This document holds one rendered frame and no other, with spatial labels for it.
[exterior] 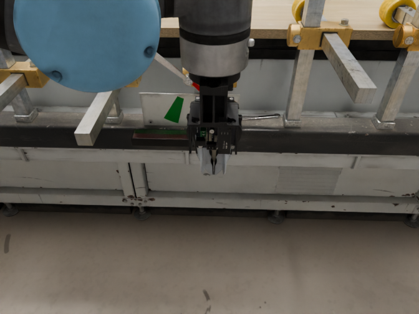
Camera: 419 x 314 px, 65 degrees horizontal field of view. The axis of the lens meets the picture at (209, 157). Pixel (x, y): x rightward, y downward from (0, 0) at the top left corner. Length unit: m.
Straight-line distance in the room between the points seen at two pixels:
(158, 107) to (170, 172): 0.54
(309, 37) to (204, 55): 0.44
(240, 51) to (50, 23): 0.24
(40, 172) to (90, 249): 0.40
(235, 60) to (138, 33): 0.20
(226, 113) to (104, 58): 0.25
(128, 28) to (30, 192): 1.46
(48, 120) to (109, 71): 0.80
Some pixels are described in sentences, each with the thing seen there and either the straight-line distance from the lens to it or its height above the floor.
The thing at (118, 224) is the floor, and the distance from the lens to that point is 1.61.
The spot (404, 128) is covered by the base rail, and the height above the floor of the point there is 0.70.
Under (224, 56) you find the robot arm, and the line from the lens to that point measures 0.41.
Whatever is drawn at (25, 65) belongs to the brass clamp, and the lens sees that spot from 0.98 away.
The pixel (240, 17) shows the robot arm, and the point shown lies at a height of 1.10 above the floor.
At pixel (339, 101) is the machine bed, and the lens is 1.19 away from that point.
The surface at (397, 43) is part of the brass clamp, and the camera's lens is 0.91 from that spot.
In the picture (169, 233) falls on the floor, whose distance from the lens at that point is 1.53.
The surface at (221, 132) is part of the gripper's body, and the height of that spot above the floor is 0.95.
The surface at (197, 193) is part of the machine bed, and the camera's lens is 1.46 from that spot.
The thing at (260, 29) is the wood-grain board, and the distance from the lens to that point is 1.01.
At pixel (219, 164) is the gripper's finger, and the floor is 0.84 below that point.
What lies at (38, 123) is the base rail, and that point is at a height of 0.70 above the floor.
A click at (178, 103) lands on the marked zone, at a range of 0.88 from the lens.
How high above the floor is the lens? 1.22
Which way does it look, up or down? 40 degrees down
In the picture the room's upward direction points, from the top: straight up
